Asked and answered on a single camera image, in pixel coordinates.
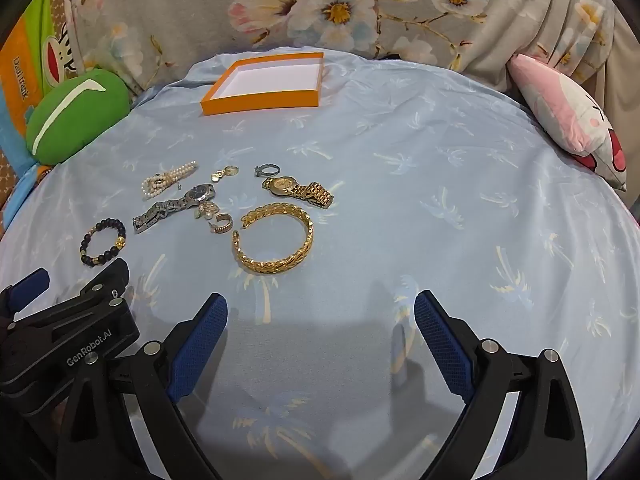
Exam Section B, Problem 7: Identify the gold cuff bangle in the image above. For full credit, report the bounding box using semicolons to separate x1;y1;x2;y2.
231;203;314;274

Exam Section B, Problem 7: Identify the green plush pillow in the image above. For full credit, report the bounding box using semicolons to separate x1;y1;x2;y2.
26;69;132;166

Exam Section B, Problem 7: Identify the pink cartoon pillow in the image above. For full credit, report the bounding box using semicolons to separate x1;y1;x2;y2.
509;53;627;192

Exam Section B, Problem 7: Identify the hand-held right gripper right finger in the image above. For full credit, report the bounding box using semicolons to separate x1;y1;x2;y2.
414;290;586;480

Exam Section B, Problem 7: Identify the orange cardboard box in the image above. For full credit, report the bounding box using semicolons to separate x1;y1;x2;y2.
201;52;325;117

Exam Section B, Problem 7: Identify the silver flower earring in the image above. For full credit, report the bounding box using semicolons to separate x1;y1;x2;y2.
132;183;216;234

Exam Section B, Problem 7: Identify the light blue palm print sheet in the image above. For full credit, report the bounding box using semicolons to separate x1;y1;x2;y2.
0;50;640;480

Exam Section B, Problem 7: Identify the black bead bracelet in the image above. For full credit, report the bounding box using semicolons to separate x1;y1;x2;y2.
80;218;127;267

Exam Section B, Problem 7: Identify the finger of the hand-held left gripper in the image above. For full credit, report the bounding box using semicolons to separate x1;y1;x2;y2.
47;257;132;323
0;268;51;318

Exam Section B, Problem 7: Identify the grey floral blanket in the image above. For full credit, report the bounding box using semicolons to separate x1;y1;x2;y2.
60;0;640;116

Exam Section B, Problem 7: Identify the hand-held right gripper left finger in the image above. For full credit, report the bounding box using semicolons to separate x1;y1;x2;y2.
55;292;229;480

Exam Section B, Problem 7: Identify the gold wristwatch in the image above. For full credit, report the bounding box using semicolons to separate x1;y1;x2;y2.
262;175;334;210

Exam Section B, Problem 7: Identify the silver crystal brooch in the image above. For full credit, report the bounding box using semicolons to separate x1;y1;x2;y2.
141;161;197;200

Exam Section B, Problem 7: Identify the colourful cartoon printed cushion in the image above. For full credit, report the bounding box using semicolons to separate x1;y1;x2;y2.
0;0;138;233

